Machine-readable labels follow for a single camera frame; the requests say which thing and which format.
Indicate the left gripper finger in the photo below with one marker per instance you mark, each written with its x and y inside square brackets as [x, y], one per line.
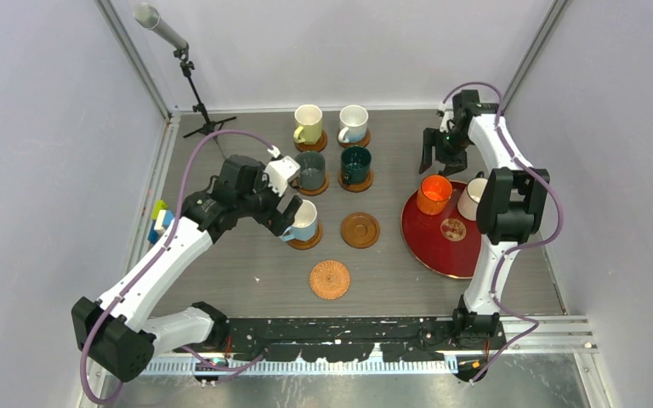
[277, 224]
[291, 210]

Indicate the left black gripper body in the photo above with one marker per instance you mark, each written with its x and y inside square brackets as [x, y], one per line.
[262, 202]

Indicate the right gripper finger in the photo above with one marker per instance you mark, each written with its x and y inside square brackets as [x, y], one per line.
[430, 136]
[454, 164]

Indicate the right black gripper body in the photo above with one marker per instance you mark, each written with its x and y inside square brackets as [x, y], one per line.
[451, 150]

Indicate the orange mug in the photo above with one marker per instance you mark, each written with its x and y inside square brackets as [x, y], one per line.
[433, 195]

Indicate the cream mug black rim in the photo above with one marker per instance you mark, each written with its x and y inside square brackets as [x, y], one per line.
[469, 200]

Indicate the dark grey mug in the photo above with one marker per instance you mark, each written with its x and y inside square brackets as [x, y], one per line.
[313, 170]

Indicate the red round tray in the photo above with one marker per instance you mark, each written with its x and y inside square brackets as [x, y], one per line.
[447, 243]

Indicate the woven rattan coaster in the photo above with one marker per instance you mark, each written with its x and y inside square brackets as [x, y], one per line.
[329, 279]

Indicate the white mug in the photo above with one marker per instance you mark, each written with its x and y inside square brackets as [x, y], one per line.
[353, 122]

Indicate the dark green mug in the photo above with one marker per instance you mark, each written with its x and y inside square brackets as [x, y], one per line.
[355, 164]

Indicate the pale yellow mug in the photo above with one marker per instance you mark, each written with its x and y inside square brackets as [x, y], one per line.
[308, 120]

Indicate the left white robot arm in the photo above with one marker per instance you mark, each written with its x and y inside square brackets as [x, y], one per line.
[117, 330]

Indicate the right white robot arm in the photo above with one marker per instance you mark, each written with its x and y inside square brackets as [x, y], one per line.
[510, 209]

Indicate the coloured toy brick stack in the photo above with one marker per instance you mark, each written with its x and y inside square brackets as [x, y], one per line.
[161, 219]

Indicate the grey microphone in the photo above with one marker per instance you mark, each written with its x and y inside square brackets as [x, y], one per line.
[148, 17]

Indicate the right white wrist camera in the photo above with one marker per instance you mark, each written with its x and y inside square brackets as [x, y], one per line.
[446, 119]

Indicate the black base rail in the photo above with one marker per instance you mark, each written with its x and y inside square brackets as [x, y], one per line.
[349, 339]

